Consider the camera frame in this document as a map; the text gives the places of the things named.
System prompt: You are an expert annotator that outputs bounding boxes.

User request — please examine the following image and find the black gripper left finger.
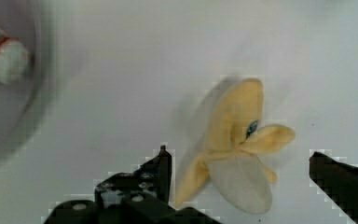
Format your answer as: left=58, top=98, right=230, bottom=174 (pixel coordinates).
left=94, top=145, right=172, bottom=208

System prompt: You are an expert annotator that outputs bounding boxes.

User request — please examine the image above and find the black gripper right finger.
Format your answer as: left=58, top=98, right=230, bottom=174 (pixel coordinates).
left=309, top=152, right=358, bottom=224

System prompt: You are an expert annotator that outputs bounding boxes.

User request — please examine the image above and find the yellow plush peeled banana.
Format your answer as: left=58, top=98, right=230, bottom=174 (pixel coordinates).
left=173, top=78, right=296, bottom=214

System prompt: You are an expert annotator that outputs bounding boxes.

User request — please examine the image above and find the grey round plate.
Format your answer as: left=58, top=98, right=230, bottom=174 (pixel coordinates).
left=0, top=0, right=60, bottom=167

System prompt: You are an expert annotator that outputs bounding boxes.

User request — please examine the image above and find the red plush ketchup bottle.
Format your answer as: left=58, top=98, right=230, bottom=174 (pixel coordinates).
left=0, top=29, right=31, bottom=84

